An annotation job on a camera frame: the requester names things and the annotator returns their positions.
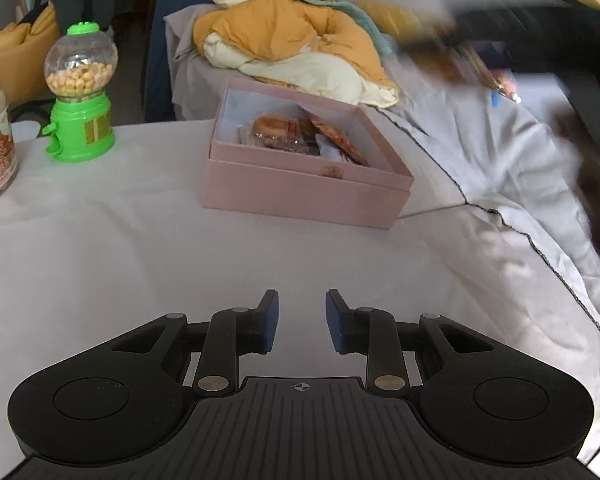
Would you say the green gumball candy dispenser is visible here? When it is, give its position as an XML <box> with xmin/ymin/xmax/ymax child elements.
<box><xmin>42</xmin><ymin>22</ymin><xmax>118</xmax><ymax>162</ymax></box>

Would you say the pink cardboard box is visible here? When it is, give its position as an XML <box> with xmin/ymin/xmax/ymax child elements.
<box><xmin>201</xmin><ymin>79</ymin><xmax>414</xmax><ymax>229</ymax></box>

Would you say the right gloved hand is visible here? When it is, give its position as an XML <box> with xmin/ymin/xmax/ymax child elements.
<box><xmin>557</xmin><ymin>113</ymin><xmax>600</xmax><ymax>255</ymax></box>

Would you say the bread bun packet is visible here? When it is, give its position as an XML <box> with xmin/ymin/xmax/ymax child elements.
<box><xmin>238</xmin><ymin>114</ymin><xmax>308</xmax><ymax>153</ymax></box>

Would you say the red biscuit snack packet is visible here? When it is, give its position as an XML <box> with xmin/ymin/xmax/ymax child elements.
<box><xmin>309</xmin><ymin>114</ymin><xmax>368</xmax><ymax>167</ymax></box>

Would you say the yellow plush cushion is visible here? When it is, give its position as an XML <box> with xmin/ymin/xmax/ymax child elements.
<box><xmin>0</xmin><ymin>3</ymin><xmax>60</xmax><ymax>104</ymax></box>

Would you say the grey sofa cover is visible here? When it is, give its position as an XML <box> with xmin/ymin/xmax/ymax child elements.
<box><xmin>166</xmin><ymin>4</ymin><xmax>600</xmax><ymax>314</ymax></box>

